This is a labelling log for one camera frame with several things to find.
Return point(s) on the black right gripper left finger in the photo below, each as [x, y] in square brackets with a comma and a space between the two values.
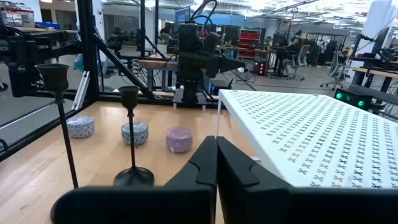
[140, 205]

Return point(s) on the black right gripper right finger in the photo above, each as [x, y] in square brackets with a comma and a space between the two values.
[311, 208]

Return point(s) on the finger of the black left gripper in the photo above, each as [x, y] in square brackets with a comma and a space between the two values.
[231, 64]

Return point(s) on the short black candlestick holder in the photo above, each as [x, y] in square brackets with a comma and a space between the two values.
[133, 178]

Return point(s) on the blue patterned candle tin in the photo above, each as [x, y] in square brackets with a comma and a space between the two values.
[140, 135]

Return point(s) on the pink patterned candle tin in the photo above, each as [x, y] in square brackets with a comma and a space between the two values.
[178, 140]

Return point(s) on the white speckled candle tin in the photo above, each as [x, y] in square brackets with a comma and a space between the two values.
[80, 127]

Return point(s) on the tallest black candlestick holder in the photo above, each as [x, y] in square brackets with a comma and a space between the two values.
[53, 77]

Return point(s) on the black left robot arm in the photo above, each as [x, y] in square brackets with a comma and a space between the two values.
[188, 46]

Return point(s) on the black computer tower glowing fans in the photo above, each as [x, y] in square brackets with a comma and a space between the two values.
[219, 87]

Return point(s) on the red tool cabinet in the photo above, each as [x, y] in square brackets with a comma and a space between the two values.
[248, 43]

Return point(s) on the black computer tower red lights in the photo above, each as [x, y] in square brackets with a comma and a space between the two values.
[259, 67]

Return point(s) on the small wooden workbench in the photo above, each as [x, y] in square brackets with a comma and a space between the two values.
[157, 63]

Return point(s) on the blue computer monitor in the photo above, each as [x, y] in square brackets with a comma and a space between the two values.
[182, 15]

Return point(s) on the grey office chair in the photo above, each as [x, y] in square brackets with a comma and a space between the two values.
[300, 59]
[335, 65]

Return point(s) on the white table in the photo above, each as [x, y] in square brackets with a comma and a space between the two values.
[311, 133]

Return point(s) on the black box with green lights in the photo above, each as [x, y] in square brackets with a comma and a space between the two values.
[351, 99]

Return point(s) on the wooden desk black legs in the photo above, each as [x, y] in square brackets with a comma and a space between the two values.
[373, 72]

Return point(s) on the long wooden workbench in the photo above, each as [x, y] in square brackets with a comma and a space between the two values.
[46, 30]

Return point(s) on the stacked storage bins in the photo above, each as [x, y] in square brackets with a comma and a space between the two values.
[17, 17]

